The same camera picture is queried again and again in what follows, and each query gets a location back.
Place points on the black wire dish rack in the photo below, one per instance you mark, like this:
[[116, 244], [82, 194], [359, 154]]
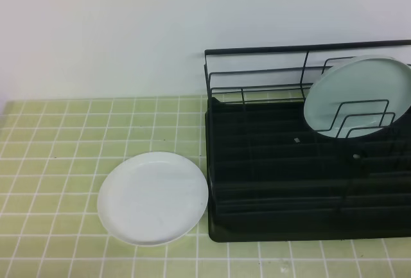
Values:
[[283, 74]]

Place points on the black drip tray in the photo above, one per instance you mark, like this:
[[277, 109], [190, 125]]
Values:
[[271, 178]]

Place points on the pale green plate in rack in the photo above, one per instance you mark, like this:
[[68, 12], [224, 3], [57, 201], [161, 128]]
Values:
[[358, 97]]

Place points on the white round plate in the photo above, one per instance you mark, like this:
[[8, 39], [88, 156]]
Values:
[[152, 199]]

